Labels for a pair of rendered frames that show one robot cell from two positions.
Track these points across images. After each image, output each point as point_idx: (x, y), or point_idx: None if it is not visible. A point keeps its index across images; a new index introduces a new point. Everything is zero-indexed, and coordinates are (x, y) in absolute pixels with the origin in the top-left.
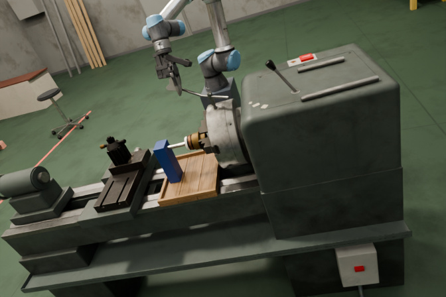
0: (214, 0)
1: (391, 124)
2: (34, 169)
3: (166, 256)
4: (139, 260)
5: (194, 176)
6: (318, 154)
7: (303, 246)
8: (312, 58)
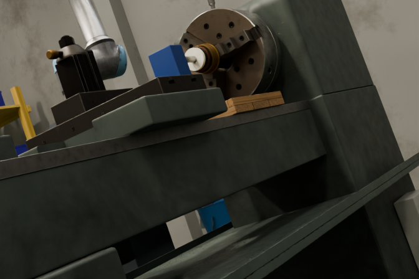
0: None
1: (352, 32)
2: None
3: (277, 243)
4: (243, 264)
5: None
6: (334, 48)
7: None
8: None
